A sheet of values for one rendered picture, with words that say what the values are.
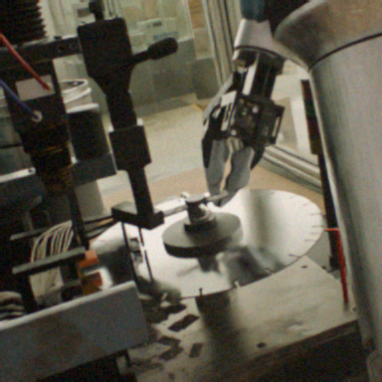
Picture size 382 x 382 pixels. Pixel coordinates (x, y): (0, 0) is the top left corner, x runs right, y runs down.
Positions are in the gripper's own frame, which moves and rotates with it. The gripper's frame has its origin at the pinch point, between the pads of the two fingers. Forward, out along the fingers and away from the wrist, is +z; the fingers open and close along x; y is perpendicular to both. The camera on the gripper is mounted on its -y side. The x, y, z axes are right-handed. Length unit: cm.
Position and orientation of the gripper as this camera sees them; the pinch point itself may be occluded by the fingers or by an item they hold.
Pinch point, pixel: (218, 198)
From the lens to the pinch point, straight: 80.1
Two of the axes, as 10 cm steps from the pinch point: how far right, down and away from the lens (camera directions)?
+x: 9.3, 2.6, 2.7
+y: 2.8, 0.2, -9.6
